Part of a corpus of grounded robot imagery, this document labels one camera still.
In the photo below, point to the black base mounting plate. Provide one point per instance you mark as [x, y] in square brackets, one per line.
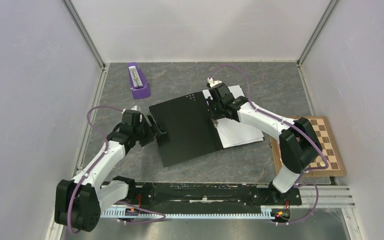
[208, 198]

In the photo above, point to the white paper sheets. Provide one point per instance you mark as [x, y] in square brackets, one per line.
[231, 133]

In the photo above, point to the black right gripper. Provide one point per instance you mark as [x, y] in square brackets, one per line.
[213, 115]

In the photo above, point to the wooden chessboard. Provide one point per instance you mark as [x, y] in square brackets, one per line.
[325, 136]

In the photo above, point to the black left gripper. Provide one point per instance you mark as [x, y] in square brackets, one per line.
[155, 129]

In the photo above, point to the aluminium frame rail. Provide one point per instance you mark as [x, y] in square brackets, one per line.
[321, 197]

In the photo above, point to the black folder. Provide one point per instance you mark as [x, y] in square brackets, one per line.
[190, 132]

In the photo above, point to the purple metronome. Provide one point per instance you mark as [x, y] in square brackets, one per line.
[139, 85]

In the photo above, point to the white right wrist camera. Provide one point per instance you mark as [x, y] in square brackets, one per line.
[211, 82]

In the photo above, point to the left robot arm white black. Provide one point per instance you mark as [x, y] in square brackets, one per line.
[92, 175]

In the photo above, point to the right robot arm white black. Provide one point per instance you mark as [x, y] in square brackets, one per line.
[297, 140]

